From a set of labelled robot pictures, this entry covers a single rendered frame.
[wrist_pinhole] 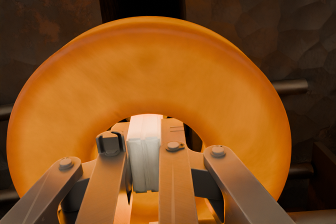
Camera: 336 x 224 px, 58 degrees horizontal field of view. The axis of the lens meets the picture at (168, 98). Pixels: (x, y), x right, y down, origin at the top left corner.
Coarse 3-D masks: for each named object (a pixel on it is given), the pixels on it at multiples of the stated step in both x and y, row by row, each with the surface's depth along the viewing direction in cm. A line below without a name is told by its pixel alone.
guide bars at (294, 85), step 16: (272, 80) 23; (288, 80) 22; (304, 80) 22; (0, 112) 22; (0, 128) 23; (0, 144) 24; (288, 176) 22; (304, 176) 22; (0, 192) 23; (16, 192) 23
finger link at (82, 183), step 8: (112, 128) 16; (120, 128) 16; (128, 160) 13; (88, 168) 13; (128, 168) 13; (80, 176) 12; (88, 176) 12; (128, 176) 13; (80, 184) 12; (128, 184) 13; (72, 192) 12; (80, 192) 12; (64, 200) 12; (72, 200) 12; (80, 200) 12; (64, 208) 13; (72, 208) 12
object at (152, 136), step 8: (152, 120) 15; (160, 120) 16; (144, 128) 14; (152, 128) 14; (160, 128) 15; (144, 136) 14; (152, 136) 13; (160, 136) 14; (144, 144) 13; (152, 144) 13; (160, 144) 14; (144, 152) 14; (152, 152) 13; (152, 160) 14; (152, 168) 14; (152, 176) 14; (152, 184) 14
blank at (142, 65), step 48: (96, 48) 14; (144, 48) 14; (192, 48) 14; (48, 96) 14; (96, 96) 15; (144, 96) 15; (192, 96) 15; (240, 96) 15; (48, 144) 16; (240, 144) 16; (288, 144) 16
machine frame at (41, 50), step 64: (0, 0) 21; (64, 0) 21; (128, 0) 40; (192, 0) 21; (256, 0) 21; (320, 0) 21; (0, 64) 22; (256, 64) 23; (320, 64) 23; (320, 128) 25
